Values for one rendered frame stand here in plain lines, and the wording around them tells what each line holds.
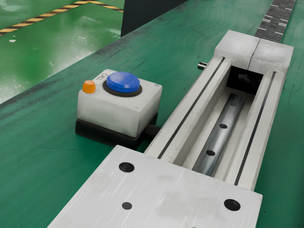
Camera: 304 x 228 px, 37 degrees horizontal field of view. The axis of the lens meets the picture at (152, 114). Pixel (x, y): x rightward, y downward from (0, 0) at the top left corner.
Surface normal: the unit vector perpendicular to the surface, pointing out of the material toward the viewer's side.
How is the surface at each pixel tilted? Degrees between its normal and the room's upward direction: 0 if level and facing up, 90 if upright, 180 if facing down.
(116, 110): 90
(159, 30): 0
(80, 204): 0
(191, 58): 0
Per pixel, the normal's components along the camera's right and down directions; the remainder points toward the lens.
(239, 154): 0.15, -0.85
